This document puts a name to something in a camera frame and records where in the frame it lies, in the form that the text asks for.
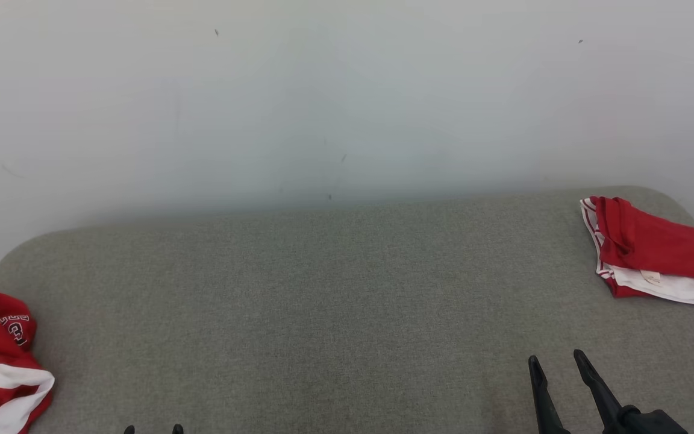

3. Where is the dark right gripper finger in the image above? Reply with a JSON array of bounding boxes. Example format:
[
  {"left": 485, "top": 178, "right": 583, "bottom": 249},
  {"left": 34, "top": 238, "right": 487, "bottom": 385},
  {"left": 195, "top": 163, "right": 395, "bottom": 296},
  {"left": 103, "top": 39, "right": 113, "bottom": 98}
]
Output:
[
  {"left": 527, "top": 355, "right": 571, "bottom": 434},
  {"left": 573, "top": 348, "right": 630, "bottom": 434}
]

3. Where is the red jersey with striped trim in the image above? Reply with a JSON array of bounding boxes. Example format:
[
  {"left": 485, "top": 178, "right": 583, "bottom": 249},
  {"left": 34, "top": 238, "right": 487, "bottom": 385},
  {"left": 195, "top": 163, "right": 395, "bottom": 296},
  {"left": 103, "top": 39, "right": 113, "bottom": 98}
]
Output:
[{"left": 580, "top": 196, "right": 694, "bottom": 307}]

